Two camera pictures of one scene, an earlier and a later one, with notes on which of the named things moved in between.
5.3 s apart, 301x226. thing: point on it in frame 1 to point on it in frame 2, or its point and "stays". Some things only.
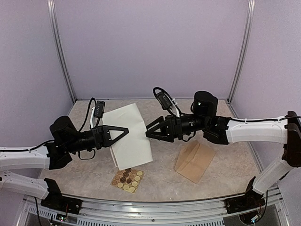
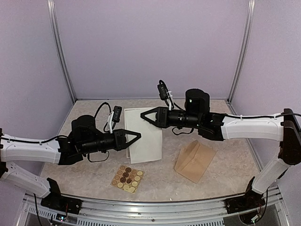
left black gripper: (104, 139) to (120, 141)
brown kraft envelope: (193, 159) stays
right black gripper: (173, 126) to (162, 116)
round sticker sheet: (128, 180) stays
